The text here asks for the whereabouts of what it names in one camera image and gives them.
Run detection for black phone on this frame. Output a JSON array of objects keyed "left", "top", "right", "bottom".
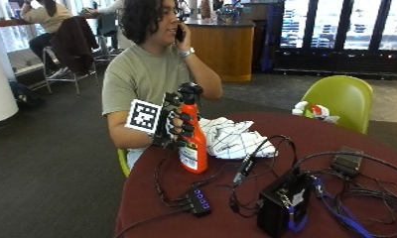
[{"left": 174, "top": 25, "right": 186, "bottom": 44}]

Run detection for orange spray bottle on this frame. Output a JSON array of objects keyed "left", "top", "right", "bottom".
[{"left": 176, "top": 81, "right": 210, "bottom": 175}]

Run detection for silver wristwatch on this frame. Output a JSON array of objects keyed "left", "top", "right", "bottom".
[{"left": 178, "top": 47, "right": 196, "bottom": 60}]

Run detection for brown bottle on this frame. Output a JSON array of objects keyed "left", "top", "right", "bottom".
[{"left": 200, "top": 0, "right": 213, "bottom": 20}]

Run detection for wooden counter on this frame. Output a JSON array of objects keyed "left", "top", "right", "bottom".
[{"left": 184, "top": 19, "right": 257, "bottom": 83}]

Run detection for white marker cube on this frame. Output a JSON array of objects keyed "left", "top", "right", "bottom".
[{"left": 124, "top": 98, "right": 164, "bottom": 135}]

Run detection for white checked cloth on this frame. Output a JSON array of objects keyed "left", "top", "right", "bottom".
[{"left": 197, "top": 116, "right": 280, "bottom": 161}]

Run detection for blue glass items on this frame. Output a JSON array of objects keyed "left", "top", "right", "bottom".
[{"left": 214, "top": 3, "right": 245, "bottom": 25}]

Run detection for person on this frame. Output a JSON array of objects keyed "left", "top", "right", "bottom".
[
  {"left": 100, "top": 0, "right": 225, "bottom": 172},
  {"left": 19, "top": 0, "right": 75, "bottom": 73},
  {"left": 89, "top": 0, "right": 127, "bottom": 51}
]

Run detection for green plastic chair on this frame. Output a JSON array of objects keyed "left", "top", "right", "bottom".
[
  {"left": 298, "top": 74, "right": 375, "bottom": 135},
  {"left": 116, "top": 148, "right": 132, "bottom": 179}
]

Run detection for black usb hub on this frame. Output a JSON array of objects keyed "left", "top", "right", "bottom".
[{"left": 184, "top": 187, "right": 213, "bottom": 218}]

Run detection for dark jacket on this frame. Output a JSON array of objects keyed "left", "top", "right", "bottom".
[{"left": 49, "top": 15, "right": 100, "bottom": 76}]

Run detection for metal chair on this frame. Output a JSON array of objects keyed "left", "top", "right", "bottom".
[{"left": 41, "top": 16, "right": 101, "bottom": 97}]

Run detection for white spray bottle red trigger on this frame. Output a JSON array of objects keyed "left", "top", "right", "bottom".
[{"left": 291, "top": 100, "right": 341, "bottom": 124}]

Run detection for black box device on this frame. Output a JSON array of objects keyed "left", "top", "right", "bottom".
[{"left": 256, "top": 171, "right": 314, "bottom": 238}]

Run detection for glass door refrigerator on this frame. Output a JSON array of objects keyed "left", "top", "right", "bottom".
[{"left": 272, "top": 0, "right": 397, "bottom": 79}]

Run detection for black bag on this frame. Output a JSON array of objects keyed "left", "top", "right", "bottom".
[{"left": 8, "top": 80, "right": 47, "bottom": 111}]

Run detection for black power adapter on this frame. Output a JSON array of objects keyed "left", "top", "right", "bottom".
[{"left": 330, "top": 145, "right": 366, "bottom": 177}]

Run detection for black cable with inline plug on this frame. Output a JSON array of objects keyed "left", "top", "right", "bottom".
[{"left": 230, "top": 133, "right": 298, "bottom": 186}]

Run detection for black hub cable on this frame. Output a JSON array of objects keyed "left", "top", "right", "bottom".
[{"left": 152, "top": 153, "right": 196, "bottom": 210}]

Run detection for blue strap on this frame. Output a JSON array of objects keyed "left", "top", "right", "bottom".
[{"left": 288, "top": 205, "right": 310, "bottom": 234}]

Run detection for blue lanyard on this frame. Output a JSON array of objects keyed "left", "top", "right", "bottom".
[{"left": 310, "top": 178, "right": 375, "bottom": 238}]

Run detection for black cable bundle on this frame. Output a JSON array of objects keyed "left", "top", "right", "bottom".
[{"left": 294, "top": 151, "right": 397, "bottom": 238}]

